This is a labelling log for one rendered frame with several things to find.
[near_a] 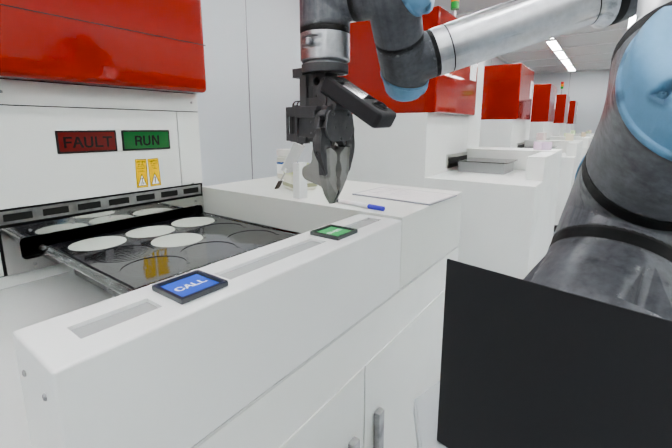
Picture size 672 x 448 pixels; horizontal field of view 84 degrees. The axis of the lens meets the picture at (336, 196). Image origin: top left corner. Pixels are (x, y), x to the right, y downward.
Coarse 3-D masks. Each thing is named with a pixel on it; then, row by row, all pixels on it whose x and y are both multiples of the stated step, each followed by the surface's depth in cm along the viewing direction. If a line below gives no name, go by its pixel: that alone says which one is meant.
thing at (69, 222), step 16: (128, 208) 89; (144, 208) 92; (160, 208) 96; (176, 208) 99; (32, 224) 75; (48, 224) 77; (64, 224) 79; (80, 224) 81; (0, 240) 72; (16, 240) 73; (16, 256) 73; (32, 256) 76; (48, 256) 77; (16, 272) 73
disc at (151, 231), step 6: (138, 228) 87; (144, 228) 87; (150, 228) 87; (156, 228) 87; (162, 228) 87; (168, 228) 87; (174, 228) 87; (126, 234) 82; (132, 234) 82; (138, 234) 82; (144, 234) 82; (150, 234) 82; (156, 234) 82; (162, 234) 82
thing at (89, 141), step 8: (64, 136) 78; (72, 136) 79; (80, 136) 80; (88, 136) 82; (96, 136) 83; (104, 136) 84; (112, 136) 86; (64, 144) 78; (72, 144) 79; (80, 144) 81; (88, 144) 82; (96, 144) 83; (104, 144) 84; (112, 144) 86
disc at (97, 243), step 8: (88, 240) 78; (96, 240) 78; (104, 240) 78; (112, 240) 78; (120, 240) 78; (72, 248) 73; (80, 248) 73; (88, 248) 73; (96, 248) 73; (104, 248) 73
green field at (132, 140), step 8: (128, 136) 88; (136, 136) 90; (144, 136) 92; (152, 136) 93; (160, 136) 95; (128, 144) 89; (136, 144) 90; (144, 144) 92; (152, 144) 93; (160, 144) 95; (168, 144) 97
